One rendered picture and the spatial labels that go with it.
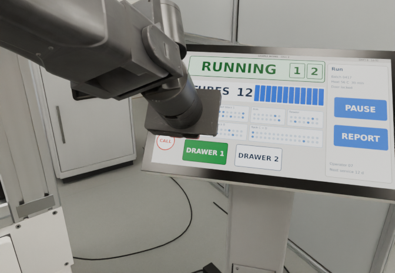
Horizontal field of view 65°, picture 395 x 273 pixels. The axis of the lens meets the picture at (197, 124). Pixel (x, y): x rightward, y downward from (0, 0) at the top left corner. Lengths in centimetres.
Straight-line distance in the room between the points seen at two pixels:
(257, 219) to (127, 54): 65
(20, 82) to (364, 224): 138
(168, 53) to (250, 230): 64
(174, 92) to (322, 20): 115
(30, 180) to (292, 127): 50
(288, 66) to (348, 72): 12
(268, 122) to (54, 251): 49
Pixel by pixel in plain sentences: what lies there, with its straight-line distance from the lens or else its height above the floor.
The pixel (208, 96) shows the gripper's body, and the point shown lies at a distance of 43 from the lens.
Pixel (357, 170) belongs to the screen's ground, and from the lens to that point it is 67.
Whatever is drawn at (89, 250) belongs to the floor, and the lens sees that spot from 194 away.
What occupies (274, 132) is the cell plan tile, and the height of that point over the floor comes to 105.
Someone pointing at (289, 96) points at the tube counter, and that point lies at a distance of 69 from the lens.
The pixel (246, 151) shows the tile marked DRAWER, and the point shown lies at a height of 101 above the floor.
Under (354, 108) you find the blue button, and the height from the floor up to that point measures 110.
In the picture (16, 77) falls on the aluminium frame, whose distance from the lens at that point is 54.
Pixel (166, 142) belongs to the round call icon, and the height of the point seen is 101.
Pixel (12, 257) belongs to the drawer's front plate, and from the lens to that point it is 66.
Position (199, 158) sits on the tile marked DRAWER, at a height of 99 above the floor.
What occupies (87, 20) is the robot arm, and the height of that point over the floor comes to 130.
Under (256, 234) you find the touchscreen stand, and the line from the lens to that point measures 86.
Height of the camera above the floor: 131
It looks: 23 degrees down
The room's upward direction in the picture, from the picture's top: straight up
